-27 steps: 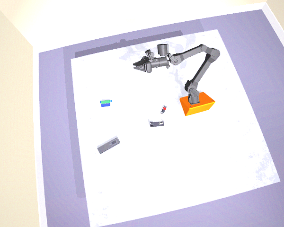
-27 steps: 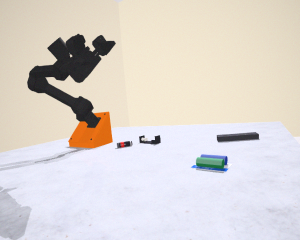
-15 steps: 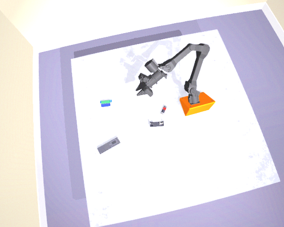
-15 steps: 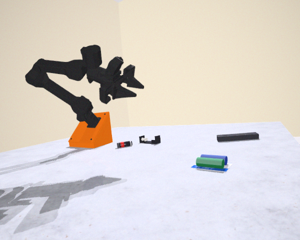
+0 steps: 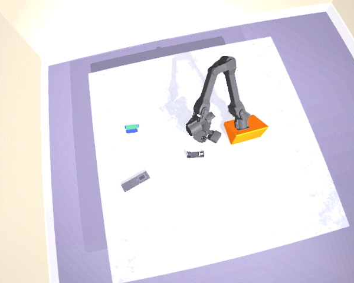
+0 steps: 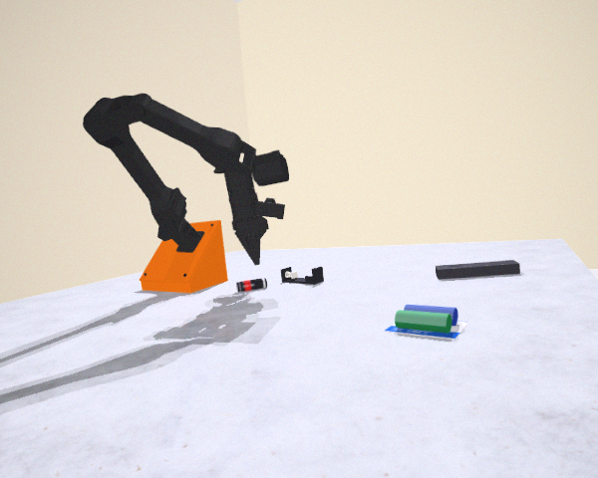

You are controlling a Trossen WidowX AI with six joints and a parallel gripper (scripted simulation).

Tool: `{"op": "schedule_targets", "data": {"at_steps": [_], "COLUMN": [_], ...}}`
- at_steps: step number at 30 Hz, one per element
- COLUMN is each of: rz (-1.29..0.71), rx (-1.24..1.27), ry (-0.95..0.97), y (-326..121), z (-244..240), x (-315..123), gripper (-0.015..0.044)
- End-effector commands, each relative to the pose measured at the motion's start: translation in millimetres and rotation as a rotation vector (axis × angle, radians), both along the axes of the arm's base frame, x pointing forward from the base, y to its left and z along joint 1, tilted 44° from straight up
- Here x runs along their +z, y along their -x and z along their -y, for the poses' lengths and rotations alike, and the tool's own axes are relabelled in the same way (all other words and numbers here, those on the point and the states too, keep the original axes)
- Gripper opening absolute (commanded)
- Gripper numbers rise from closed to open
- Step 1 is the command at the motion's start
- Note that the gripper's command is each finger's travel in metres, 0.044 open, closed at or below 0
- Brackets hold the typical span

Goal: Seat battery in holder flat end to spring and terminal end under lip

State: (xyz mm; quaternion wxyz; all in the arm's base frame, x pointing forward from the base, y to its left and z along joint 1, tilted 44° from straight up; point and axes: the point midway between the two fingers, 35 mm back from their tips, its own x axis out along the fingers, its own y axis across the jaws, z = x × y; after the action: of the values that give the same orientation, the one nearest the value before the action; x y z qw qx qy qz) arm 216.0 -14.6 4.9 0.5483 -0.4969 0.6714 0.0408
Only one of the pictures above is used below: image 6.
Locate black rectangular bar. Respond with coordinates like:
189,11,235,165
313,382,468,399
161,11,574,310
436,260,520,279

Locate black and red battery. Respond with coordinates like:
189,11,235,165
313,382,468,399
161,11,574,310
236,278,267,292

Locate dark grey battery holder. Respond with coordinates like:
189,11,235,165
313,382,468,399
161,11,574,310
280,267,324,285

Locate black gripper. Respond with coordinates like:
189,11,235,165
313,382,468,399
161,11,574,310
228,188,269,266

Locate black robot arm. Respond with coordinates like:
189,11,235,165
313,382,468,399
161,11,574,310
83,93,289,253

